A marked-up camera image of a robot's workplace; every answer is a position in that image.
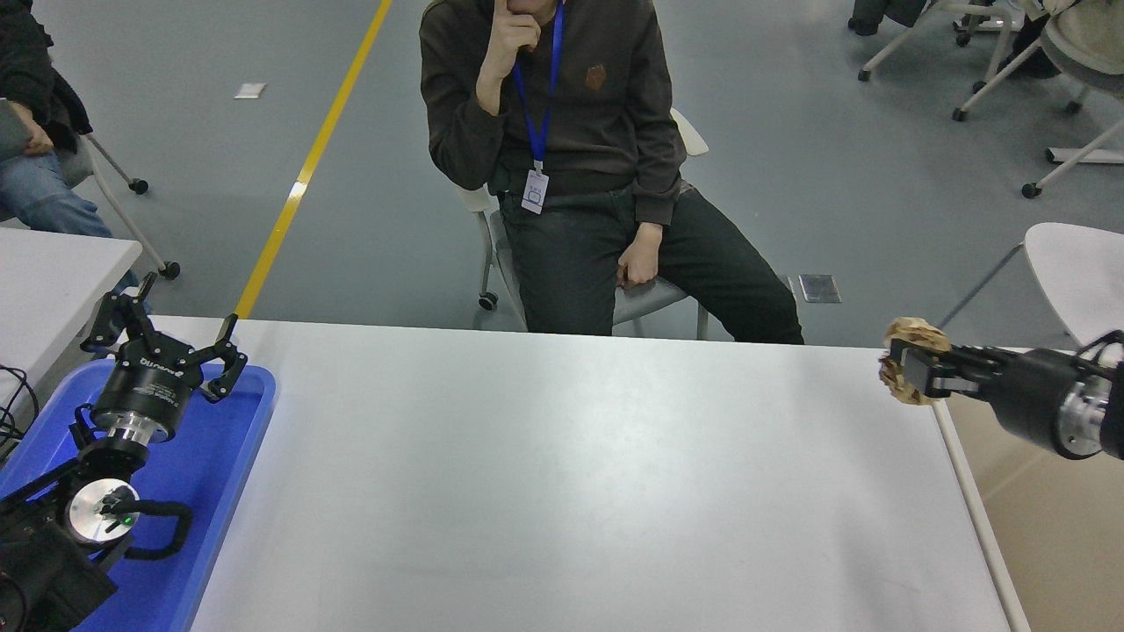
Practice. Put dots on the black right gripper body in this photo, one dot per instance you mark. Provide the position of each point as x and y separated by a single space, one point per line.
1027 399

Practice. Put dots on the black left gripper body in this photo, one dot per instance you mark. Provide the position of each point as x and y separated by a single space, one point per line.
145 388

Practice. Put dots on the tan paper ball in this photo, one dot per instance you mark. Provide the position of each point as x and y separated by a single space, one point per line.
918 331

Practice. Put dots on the person's hand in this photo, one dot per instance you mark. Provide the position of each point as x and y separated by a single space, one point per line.
39 139

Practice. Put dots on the person's left hand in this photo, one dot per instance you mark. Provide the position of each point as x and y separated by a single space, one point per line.
639 263

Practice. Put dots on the person's right hand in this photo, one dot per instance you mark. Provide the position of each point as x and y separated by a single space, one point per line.
505 48

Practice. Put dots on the blue plastic tray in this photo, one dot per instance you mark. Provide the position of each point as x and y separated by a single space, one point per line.
224 456

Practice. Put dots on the white side table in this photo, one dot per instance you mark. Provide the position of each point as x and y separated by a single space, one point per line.
53 281

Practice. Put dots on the white moulded chair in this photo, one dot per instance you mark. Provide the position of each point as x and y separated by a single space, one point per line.
1080 272

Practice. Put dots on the large pale bin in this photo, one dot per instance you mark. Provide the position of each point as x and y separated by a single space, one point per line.
1054 544

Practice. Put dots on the person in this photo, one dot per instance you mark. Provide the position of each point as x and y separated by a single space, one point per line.
615 114
887 13
44 197
1032 39

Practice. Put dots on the white chair base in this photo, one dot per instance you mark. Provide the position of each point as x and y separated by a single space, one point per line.
1032 190

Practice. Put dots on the grey laptop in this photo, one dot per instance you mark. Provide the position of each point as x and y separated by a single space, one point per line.
10 132

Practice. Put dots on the white floor bar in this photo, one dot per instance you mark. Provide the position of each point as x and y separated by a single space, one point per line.
1084 156

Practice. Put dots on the grey office chair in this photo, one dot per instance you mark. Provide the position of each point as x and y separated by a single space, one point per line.
650 303

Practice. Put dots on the cream-backed swivel chair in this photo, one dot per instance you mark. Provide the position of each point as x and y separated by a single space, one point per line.
1089 70

